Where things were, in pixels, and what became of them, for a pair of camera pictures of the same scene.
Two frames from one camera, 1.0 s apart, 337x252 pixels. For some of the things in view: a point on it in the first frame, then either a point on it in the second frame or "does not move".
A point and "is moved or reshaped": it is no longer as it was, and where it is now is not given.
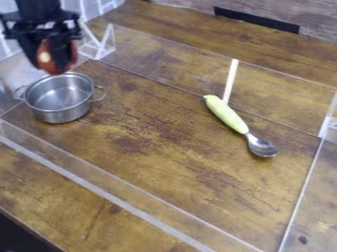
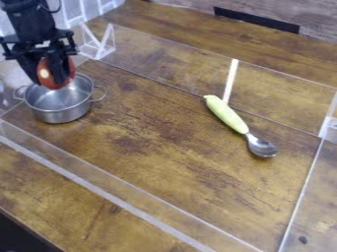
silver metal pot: x=60 y=96 does not move
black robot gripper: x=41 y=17 → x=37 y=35
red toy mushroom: x=47 y=59 is moved or reshaped
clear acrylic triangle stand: x=93 y=47 does not move
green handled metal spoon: x=262 y=147 does not move
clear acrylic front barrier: x=160 y=213 does not move
